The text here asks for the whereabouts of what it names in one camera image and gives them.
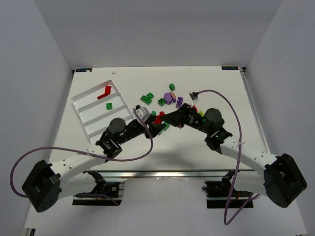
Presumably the blue label sticker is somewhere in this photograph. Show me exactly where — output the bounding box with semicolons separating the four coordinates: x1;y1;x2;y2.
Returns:
75;68;93;73
221;66;239;71

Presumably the purple rounded lego stack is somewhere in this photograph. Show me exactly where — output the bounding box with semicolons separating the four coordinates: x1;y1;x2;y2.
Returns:
163;92;177;105

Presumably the blue label sticker right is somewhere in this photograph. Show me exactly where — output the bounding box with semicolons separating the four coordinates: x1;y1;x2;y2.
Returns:
221;66;239;71

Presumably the green flat brick far left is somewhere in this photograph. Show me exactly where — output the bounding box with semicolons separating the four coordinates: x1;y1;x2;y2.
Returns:
140;95;152;105

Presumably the green small lego brick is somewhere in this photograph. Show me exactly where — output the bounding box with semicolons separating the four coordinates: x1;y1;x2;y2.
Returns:
106;103;113;110

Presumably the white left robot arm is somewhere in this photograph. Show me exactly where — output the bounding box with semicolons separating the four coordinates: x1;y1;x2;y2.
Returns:
22;115;166;213

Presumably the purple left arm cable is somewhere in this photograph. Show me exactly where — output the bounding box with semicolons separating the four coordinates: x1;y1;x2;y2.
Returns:
9;109;155;199

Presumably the white divided sorting tray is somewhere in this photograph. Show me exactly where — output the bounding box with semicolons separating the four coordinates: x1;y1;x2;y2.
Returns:
71;80;134;144

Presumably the purple flat lego brick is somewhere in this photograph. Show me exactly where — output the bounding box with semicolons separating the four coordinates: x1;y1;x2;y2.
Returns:
176;97;184;109

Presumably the red rounded lego brick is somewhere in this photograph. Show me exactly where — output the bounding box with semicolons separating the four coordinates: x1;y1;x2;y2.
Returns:
154;111;165;124

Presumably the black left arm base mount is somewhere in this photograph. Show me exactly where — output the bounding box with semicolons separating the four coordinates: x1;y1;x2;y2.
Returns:
72;171;125;207

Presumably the red sloped lego brick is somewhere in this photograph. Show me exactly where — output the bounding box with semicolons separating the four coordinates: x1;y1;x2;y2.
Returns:
105;86;112;95

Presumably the green flat square brick lower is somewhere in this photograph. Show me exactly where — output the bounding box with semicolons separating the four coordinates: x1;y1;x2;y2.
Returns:
163;123;170;131

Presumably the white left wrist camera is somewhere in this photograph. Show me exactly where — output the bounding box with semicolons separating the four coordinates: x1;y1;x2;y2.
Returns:
133;105;150;122

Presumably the green square brick upper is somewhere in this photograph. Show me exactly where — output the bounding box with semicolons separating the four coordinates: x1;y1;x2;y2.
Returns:
146;92;154;99

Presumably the blue label sticker left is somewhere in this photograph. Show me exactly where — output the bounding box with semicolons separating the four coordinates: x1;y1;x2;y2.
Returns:
75;68;93;73

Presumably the green square brick middle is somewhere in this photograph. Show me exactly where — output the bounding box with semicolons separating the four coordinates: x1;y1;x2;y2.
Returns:
157;98;166;106

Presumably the red long lego brick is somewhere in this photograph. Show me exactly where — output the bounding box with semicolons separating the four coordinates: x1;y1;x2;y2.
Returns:
97;93;108;100

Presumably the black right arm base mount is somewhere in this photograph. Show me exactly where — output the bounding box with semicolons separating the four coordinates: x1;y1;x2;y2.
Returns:
201;170;250;209

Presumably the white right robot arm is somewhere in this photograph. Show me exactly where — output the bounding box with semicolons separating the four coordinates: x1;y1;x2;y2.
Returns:
161;103;307;208

